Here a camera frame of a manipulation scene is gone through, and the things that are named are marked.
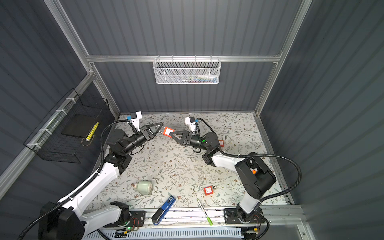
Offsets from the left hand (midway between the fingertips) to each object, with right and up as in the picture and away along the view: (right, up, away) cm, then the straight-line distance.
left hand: (164, 125), depth 67 cm
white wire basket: (+7, +46, +57) cm, 73 cm away
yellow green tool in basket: (-37, -3, +7) cm, 38 cm away
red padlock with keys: (+22, -35, +14) cm, 44 cm away
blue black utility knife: (-3, -43, +4) cm, 44 cm away
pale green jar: (-12, -32, +9) cm, 36 cm away
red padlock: (+1, -3, +1) cm, 3 cm away
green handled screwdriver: (+21, -47, +6) cm, 52 cm away
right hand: (+3, -7, 0) cm, 7 cm away
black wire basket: (-50, -6, +4) cm, 51 cm away
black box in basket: (-44, 0, +7) cm, 45 cm away
